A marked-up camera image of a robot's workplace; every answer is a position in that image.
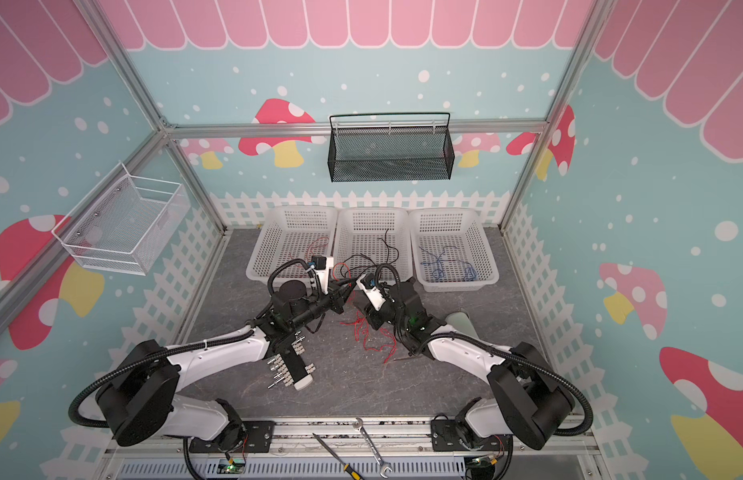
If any white plastic basket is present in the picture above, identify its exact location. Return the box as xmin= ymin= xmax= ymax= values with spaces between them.
xmin=333 ymin=207 xmax=413 ymax=281
xmin=246 ymin=206 xmax=339 ymax=283
xmin=409 ymin=208 xmax=499 ymax=293

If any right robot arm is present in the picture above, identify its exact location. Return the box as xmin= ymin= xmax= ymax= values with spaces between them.
xmin=356 ymin=264 xmax=595 ymax=450

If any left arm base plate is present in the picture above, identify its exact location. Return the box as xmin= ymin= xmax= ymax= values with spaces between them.
xmin=190 ymin=420 xmax=276 ymax=454

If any right white plastic basket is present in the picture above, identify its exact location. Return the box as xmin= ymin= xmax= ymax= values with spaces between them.
xmin=409 ymin=208 xmax=499 ymax=293

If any yellow handled front screwdriver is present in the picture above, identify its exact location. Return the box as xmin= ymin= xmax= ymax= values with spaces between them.
xmin=313 ymin=433 xmax=364 ymax=480

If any mint green zip case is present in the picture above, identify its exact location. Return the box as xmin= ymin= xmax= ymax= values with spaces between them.
xmin=445 ymin=311 xmax=477 ymax=346

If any black wire mesh wall basket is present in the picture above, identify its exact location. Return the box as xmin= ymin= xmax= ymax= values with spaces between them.
xmin=328 ymin=112 xmax=455 ymax=182

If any red cable tangle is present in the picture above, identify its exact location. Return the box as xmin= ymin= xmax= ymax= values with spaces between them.
xmin=338 ymin=260 xmax=403 ymax=366

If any silver combination wrench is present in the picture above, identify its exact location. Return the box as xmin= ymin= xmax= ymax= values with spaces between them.
xmin=354 ymin=417 xmax=393 ymax=479

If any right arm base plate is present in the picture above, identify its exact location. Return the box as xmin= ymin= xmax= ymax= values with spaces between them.
xmin=429 ymin=413 xmax=511 ymax=452

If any left white plastic basket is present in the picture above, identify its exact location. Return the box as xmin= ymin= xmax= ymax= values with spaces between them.
xmin=246 ymin=206 xmax=339 ymax=283

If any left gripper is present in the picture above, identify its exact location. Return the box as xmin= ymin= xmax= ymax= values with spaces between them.
xmin=290 ymin=277 xmax=360 ymax=332

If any white wire wall basket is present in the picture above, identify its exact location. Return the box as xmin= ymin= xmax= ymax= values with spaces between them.
xmin=52 ymin=163 xmax=191 ymax=276

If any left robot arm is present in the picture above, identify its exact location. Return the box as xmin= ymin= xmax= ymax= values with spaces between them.
xmin=68 ymin=256 xmax=358 ymax=451

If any middle white plastic basket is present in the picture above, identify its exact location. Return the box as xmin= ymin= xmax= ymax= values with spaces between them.
xmin=333 ymin=207 xmax=413 ymax=281

